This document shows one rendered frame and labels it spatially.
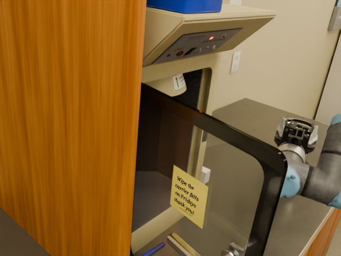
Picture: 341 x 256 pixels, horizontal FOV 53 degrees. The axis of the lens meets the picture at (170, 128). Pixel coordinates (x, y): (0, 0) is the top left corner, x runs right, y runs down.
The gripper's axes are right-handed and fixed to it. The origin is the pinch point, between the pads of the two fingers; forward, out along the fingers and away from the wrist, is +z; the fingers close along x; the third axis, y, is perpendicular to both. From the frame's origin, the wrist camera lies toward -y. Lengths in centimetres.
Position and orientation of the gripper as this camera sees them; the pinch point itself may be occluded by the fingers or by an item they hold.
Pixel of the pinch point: (297, 131)
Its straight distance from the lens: 114.4
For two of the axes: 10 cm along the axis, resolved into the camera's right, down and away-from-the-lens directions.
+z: 4.2, -3.9, 8.2
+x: -9.0, -2.6, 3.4
